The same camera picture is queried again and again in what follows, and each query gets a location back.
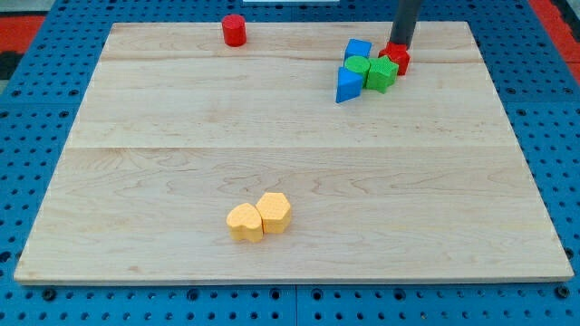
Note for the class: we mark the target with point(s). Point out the blue triangle block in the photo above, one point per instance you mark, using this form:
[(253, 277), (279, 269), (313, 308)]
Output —
[(349, 85)]

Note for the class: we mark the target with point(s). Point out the blue cube block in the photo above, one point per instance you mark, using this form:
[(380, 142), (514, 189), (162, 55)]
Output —
[(357, 47)]

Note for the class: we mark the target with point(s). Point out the red star block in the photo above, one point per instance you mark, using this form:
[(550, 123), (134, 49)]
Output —
[(397, 53)]

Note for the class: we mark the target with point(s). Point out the yellow hexagon block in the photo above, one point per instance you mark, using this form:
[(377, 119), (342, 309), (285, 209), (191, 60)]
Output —
[(276, 212)]

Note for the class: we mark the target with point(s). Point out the green star block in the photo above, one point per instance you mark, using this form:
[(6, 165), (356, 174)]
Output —
[(382, 74)]

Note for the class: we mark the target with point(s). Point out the yellow heart block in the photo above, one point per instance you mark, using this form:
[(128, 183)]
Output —
[(244, 222)]

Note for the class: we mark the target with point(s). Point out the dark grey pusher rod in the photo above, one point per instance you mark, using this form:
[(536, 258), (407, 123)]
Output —
[(404, 22)]

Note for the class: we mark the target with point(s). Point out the light wooden board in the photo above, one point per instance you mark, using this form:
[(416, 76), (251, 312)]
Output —
[(424, 183)]

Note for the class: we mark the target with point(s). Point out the red cylinder block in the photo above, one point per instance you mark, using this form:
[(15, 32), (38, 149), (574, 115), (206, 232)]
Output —
[(234, 30)]

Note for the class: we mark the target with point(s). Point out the green cylinder block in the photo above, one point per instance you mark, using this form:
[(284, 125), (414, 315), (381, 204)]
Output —
[(360, 65)]

